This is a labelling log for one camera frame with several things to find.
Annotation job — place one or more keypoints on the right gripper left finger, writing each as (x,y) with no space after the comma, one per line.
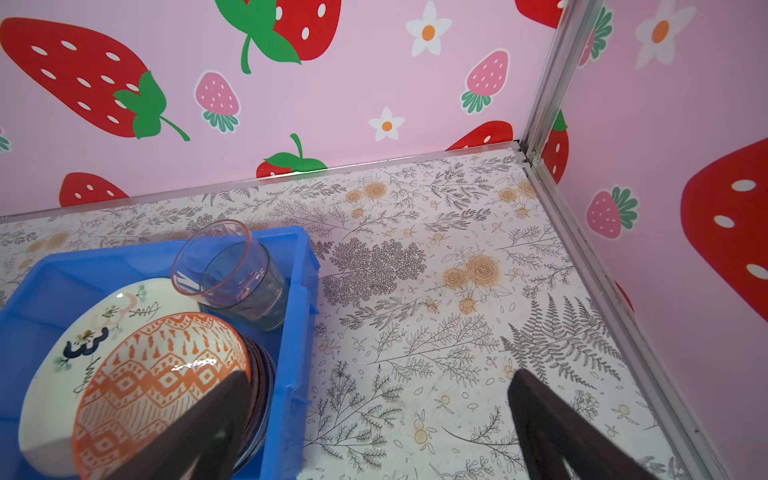
(203,442)

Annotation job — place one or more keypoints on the blue plastic bin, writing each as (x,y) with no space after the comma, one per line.
(60,287)

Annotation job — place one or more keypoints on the pink glass cup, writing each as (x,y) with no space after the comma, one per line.
(199,250)

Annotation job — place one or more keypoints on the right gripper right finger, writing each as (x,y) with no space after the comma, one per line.
(552,437)

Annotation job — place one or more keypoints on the cream blossom pattern plate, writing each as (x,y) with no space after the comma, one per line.
(53,396)

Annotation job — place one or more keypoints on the green glass cup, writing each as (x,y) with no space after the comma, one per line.
(264,294)

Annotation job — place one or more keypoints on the blue zigzag pattern bowl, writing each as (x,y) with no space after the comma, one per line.
(147,382)

